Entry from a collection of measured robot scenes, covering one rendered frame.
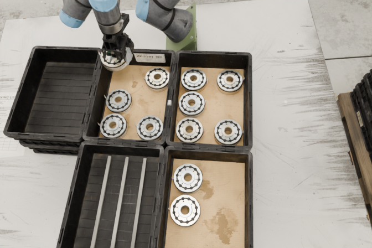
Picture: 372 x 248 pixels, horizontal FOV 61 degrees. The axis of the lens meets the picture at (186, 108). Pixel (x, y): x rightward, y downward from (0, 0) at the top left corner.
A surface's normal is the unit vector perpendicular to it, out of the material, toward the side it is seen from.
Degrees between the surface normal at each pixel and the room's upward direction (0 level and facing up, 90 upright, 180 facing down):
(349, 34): 0
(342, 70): 0
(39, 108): 0
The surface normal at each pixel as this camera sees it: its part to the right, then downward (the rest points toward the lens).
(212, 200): -0.06, -0.43
